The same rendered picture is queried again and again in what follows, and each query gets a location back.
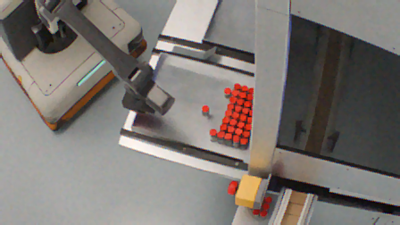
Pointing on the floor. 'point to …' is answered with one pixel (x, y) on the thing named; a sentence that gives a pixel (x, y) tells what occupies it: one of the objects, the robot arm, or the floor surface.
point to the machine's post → (269, 81)
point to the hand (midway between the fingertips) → (140, 111)
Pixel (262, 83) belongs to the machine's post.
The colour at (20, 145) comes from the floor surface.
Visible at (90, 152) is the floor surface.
